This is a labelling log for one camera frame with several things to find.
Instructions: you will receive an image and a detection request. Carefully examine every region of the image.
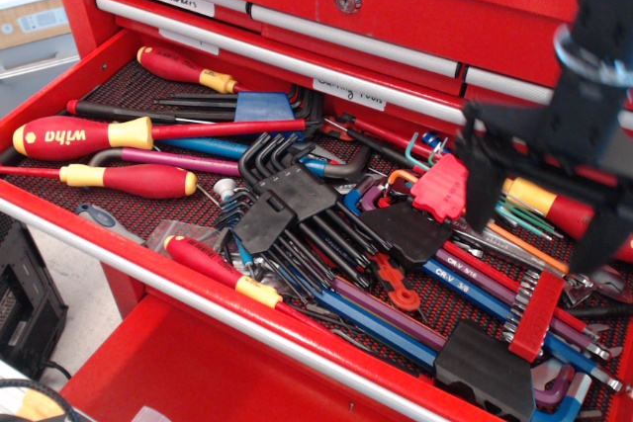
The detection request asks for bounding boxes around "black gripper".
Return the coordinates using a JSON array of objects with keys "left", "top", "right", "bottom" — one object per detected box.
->
[{"left": 456, "top": 0, "right": 632, "bottom": 274}]

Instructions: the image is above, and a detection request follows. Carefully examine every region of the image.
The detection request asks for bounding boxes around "red bit holder with bits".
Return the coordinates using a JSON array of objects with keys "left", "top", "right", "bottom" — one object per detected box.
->
[{"left": 502, "top": 271, "right": 564, "bottom": 363}]

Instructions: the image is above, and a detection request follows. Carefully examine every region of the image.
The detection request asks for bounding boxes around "red hex key holder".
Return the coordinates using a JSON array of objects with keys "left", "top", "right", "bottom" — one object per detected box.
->
[{"left": 411, "top": 154, "right": 469, "bottom": 222}]

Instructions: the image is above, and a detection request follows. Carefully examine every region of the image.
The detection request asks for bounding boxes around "black holder centre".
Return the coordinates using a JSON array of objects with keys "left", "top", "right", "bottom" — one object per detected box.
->
[{"left": 360, "top": 202, "right": 452, "bottom": 271}]

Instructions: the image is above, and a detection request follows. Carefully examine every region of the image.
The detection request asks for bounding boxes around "orange plastic key holder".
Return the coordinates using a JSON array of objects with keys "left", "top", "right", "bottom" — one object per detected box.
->
[{"left": 370, "top": 253, "right": 421, "bottom": 311}]

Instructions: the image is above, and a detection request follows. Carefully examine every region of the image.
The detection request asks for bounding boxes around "black holder front right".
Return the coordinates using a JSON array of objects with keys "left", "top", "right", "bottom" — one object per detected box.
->
[{"left": 433, "top": 320, "right": 536, "bottom": 421}]

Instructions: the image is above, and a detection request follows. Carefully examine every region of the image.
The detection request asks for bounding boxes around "black hex key set holder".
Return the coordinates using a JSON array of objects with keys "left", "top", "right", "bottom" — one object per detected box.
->
[{"left": 233, "top": 163, "right": 338, "bottom": 254}]

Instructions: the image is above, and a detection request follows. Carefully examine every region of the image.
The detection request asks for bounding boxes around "blue hex key holder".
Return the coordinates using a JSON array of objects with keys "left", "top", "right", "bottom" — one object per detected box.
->
[{"left": 233, "top": 92, "right": 295, "bottom": 123}]

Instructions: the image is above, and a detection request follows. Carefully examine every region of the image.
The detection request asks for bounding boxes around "orange long hex key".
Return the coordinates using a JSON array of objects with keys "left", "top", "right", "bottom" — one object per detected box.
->
[{"left": 387, "top": 170, "right": 569, "bottom": 277}]

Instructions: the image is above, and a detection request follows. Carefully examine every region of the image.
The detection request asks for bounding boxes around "red yellow screwdriver right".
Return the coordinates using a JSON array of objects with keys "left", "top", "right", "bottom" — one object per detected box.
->
[{"left": 502, "top": 178, "right": 595, "bottom": 242}]

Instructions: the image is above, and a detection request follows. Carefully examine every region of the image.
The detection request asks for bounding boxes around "purple CR-V hex key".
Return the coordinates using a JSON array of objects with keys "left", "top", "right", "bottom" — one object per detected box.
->
[{"left": 435, "top": 246, "right": 617, "bottom": 361}]

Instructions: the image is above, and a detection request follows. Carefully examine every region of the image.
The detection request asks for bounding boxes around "blue CR-V hex key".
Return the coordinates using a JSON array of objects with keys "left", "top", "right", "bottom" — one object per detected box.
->
[{"left": 421, "top": 259, "right": 632, "bottom": 393}]

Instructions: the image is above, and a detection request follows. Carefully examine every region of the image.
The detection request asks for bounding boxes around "black red drawer liner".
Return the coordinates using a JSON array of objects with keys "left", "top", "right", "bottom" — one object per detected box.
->
[{"left": 4, "top": 59, "right": 633, "bottom": 422}]

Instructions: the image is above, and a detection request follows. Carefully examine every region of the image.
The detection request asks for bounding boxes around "white cutting tools label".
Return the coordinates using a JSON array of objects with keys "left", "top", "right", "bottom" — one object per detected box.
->
[{"left": 313, "top": 79, "right": 387, "bottom": 112}]

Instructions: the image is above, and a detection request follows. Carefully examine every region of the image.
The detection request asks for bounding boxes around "red tool chest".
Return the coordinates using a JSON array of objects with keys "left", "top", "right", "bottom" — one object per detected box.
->
[{"left": 1, "top": 0, "right": 632, "bottom": 421}]

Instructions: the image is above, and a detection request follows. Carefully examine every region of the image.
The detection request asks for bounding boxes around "blue long hex key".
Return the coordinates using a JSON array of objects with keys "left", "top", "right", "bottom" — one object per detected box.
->
[{"left": 156, "top": 136, "right": 327, "bottom": 179}]

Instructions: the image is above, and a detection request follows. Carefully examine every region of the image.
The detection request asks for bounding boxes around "clear plastic bag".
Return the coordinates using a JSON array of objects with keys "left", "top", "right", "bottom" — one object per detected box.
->
[{"left": 145, "top": 219, "right": 222, "bottom": 258}]

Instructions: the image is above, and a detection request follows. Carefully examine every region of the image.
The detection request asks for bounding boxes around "red yellow screwdriver back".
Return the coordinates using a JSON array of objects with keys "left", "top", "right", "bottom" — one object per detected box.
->
[{"left": 136, "top": 46, "right": 253, "bottom": 94}]

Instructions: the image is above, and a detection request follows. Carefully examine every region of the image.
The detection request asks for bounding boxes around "red yellow screwdriver front left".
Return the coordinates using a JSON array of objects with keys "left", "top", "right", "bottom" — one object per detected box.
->
[{"left": 1, "top": 164, "right": 198, "bottom": 199}]

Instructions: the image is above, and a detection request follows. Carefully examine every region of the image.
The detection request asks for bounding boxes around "white markers label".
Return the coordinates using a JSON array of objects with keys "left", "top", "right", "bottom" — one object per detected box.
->
[{"left": 156, "top": 0, "right": 216, "bottom": 18}]

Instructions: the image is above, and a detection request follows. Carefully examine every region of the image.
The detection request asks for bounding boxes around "black screwdriver red tip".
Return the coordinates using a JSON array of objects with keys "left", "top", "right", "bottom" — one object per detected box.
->
[{"left": 66, "top": 100, "right": 235, "bottom": 125}]

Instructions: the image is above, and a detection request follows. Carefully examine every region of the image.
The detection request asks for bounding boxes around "large wiha red yellow screwdriver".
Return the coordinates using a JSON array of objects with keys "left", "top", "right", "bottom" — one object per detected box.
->
[{"left": 12, "top": 116, "right": 308, "bottom": 161}]

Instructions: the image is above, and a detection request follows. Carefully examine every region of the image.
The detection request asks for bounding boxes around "black computer case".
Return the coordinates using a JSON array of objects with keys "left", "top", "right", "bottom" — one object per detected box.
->
[{"left": 1, "top": 213, "right": 68, "bottom": 380}]

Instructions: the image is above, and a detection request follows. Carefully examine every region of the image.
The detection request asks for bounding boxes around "grey blue tool handle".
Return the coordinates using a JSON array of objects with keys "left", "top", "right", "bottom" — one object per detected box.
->
[{"left": 74, "top": 203, "right": 146, "bottom": 246}]

